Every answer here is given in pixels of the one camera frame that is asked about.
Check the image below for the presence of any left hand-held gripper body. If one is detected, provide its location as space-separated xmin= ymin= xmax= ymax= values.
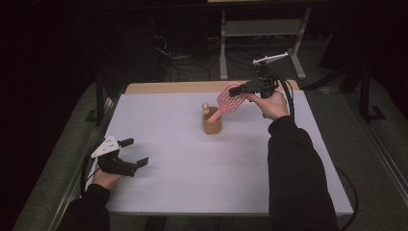
xmin=90 ymin=135 xmax=138 ymax=177

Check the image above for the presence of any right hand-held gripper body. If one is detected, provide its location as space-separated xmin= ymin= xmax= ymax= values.
xmin=251 ymin=51 xmax=290 ymax=99

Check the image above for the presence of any pink hairbrush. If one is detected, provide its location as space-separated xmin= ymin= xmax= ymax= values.
xmin=206 ymin=81 xmax=248 ymax=123

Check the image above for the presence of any brown cup with small figure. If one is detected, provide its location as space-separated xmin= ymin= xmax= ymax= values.
xmin=201 ymin=101 xmax=223 ymax=136

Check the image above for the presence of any person's left hand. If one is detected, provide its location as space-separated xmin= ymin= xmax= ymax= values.
xmin=91 ymin=166 xmax=125 ymax=191

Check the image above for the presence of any person's right hand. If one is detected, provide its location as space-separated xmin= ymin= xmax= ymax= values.
xmin=244 ymin=90 xmax=291 ymax=121

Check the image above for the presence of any black metal stand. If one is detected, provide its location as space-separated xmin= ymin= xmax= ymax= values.
xmin=358 ymin=64 xmax=388 ymax=125
xmin=84 ymin=79 xmax=114 ymax=127

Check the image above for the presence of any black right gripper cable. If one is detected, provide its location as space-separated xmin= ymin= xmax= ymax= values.
xmin=265 ymin=64 xmax=360 ymax=231

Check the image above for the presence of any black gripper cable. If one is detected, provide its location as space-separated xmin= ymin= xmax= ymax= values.
xmin=79 ymin=143 xmax=105 ymax=197
xmin=265 ymin=64 xmax=360 ymax=231

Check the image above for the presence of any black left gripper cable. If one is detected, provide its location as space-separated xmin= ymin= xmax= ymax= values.
xmin=79 ymin=143 xmax=105 ymax=197

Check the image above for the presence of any grey metal desk frame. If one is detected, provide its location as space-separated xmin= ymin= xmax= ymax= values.
xmin=218 ymin=6 xmax=313 ymax=81

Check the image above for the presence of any tangle of black floor cables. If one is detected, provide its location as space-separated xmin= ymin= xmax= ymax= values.
xmin=153 ymin=34 xmax=268 ymax=83

